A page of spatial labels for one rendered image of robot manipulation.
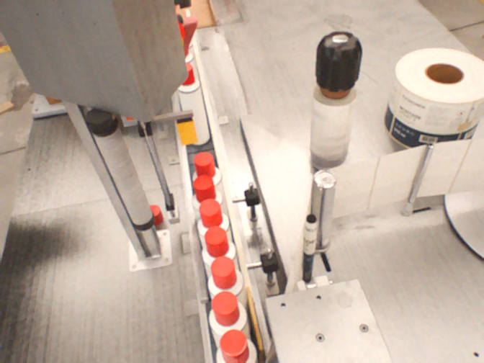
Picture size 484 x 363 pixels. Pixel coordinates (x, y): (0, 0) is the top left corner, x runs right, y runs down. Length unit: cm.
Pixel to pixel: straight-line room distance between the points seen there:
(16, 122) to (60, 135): 167
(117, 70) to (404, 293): 60
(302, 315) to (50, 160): 89
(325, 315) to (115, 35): 35
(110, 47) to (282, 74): 94
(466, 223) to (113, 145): 67
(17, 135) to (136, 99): 239
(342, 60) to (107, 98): 44
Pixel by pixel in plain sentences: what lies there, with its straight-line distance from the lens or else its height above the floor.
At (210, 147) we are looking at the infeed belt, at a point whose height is 88.
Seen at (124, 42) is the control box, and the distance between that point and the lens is 43.
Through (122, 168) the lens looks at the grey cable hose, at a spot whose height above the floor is 121.
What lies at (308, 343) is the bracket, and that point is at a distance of 47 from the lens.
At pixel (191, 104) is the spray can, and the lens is 96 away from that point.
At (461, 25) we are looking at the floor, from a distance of 345.
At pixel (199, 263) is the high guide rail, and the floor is 96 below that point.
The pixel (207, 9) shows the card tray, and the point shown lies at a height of 83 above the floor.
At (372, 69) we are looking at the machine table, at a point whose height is 83.
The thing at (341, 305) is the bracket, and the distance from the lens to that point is 49.
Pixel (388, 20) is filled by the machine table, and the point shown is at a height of 83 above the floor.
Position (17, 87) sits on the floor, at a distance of 326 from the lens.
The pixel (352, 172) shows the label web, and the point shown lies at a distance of 75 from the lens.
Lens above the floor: 158
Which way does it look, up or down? 48 degrees down
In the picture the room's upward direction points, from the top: 7 degrees counter-clockwise
